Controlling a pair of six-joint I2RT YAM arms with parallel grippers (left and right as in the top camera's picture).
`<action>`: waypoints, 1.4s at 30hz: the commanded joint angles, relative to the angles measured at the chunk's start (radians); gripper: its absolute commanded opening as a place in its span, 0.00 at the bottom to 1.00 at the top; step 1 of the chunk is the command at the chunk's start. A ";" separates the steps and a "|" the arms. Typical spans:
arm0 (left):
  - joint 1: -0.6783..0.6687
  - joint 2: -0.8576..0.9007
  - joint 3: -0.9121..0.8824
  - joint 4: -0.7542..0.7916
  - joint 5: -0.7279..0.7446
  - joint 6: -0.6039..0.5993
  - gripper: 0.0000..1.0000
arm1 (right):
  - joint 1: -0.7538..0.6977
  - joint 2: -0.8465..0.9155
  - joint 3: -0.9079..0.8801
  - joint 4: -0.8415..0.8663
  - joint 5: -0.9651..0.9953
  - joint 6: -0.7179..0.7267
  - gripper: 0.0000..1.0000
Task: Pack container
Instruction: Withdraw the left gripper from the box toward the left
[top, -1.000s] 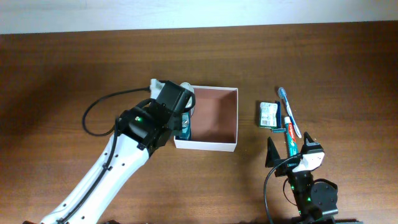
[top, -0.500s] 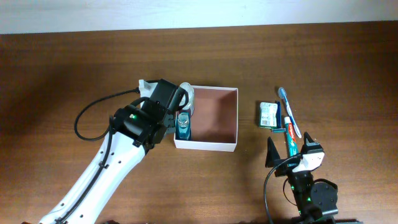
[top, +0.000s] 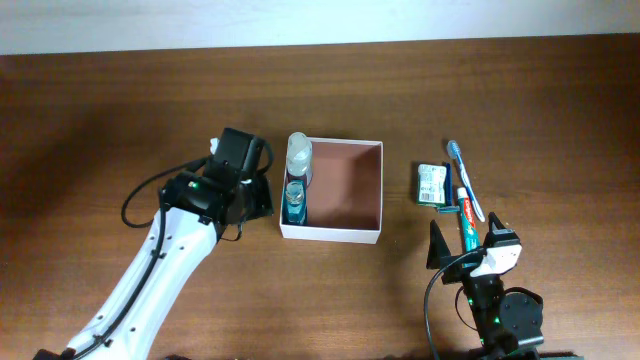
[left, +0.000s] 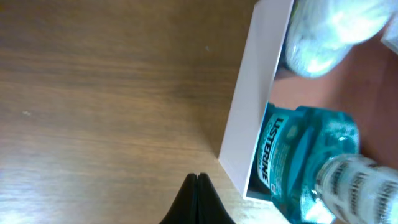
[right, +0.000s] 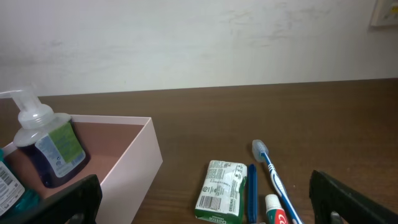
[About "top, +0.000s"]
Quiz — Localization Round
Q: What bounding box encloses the clear foam soap pump bottle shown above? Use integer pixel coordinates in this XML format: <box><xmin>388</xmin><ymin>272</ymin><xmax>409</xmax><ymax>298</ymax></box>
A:
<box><xmin>286</xmin><ymin>132</ymin><xmax>313</xmax><ymax>187</ymax></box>

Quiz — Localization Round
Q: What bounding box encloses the blue mouthwash bottle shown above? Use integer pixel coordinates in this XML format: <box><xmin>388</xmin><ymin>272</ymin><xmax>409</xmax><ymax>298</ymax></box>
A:
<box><xmin>285</xmin><ymin>180</ymin><xmax>307</xmax><ymax>226</ymax></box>

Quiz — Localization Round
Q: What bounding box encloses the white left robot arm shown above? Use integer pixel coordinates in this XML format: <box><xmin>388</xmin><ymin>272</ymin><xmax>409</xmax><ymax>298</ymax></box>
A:
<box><xmin>34</xmin><ymin>128</ymin><xmax>274</xmax><ymax>359</ymax></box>

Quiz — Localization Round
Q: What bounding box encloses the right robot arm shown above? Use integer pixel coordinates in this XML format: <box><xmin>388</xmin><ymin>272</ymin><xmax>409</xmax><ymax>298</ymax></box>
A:
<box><xmin>423</xmin><ymin>212</ymin><xmax>579</xmax><ymax>360</ymax></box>

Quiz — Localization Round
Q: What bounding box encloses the green red toothpaste tube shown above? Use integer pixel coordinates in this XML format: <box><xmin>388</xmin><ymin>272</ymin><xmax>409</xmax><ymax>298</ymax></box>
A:
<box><xmin>457</xmin><ymin>187</ymin><xmax>480</xmax><ymax>252</ymax></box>

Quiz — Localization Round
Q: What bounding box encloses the blue disposable razor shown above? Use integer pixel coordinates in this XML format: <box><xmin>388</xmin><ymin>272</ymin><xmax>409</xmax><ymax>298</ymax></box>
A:
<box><xmin>437</xmin><ymin>162</ymin><xmax>460</xmax><ymax>214</ymax></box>

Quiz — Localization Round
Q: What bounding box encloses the green white soap bar package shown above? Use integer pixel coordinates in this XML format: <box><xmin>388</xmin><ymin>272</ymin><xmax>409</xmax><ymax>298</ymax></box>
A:
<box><xmin>417</xmin><ymin>164</ymin><xmax>447</xmax><ymax>208</ymax></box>

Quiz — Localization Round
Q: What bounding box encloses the blue white toothbrush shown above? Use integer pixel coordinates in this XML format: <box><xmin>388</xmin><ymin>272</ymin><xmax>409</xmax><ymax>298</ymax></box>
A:
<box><xmin>446</xmin><ymin>140</ymin><xmax>486</xmax><ymax>222</ymax></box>

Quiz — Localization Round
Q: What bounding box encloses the pink cardboard box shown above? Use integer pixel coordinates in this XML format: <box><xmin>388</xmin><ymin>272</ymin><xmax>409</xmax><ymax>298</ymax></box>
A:
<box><xmin>279</xmin><ymin>137</ymin><xmax>384</xmax><ymax>245</ymax></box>

